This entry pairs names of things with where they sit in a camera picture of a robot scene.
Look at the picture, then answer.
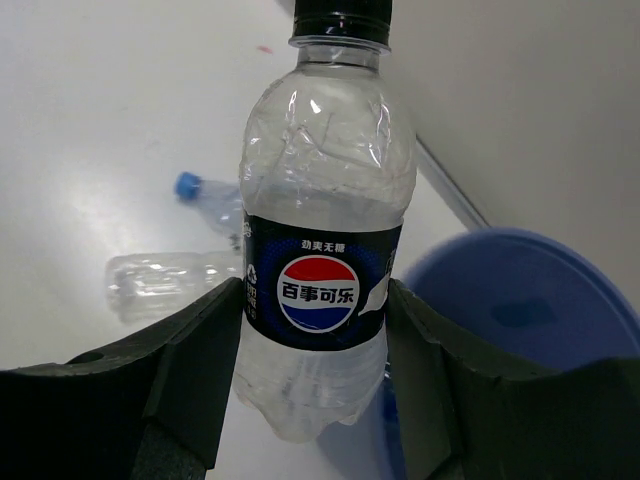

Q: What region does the aluminium frame rail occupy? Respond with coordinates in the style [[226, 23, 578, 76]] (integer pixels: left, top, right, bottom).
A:
[[416, 139, 490, 230]]

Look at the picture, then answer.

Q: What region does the clear ribbed white-cap bottle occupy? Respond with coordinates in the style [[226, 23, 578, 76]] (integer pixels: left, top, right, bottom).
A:
[[105, 251, 243, 324]]

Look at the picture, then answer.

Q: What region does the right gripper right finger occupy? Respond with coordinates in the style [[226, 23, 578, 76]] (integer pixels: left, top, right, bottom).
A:
[[387, 281, 639, 479]]

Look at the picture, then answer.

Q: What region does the pepsi black cap bottle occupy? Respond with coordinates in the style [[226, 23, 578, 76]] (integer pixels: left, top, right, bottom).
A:
[[233, 1, 417, 443]]

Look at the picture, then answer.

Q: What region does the blue plastic bin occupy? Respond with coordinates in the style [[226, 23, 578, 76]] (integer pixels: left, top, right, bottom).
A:
[[314, 227, 640, 480]]

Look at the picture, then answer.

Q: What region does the crushed blue label bottle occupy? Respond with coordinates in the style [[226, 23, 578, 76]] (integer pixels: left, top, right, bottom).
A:
[[174, 172, 244, 252]]

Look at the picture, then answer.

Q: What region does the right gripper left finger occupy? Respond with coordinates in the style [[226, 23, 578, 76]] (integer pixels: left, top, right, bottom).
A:
[[1, 278, 244, 479]]

